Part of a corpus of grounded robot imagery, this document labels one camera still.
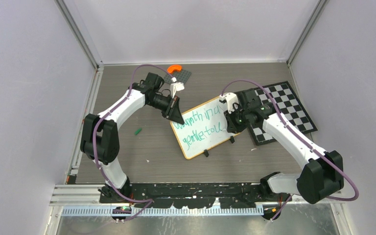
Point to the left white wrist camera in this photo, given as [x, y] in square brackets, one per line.
[175, 87]

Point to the grey building baseplate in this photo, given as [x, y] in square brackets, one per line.
[181, 76]

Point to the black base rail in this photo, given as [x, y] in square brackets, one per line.
[200, 195]

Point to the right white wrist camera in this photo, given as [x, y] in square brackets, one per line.
[231, 100]

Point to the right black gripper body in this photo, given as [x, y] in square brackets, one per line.
[240, 115]

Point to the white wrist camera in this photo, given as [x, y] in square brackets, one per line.
[175, 87]
[231, 100]

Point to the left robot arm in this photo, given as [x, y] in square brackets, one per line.
[100, 138]

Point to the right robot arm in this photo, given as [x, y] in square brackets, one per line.
[320, 176]

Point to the black white checkerboard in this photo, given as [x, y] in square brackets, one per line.
[289, 104]

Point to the orange curved block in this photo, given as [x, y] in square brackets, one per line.
[174, 68]

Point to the yellow framed whiteboard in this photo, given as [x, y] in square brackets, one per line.
[204, 128]

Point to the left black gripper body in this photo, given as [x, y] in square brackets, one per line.
[162, 103]

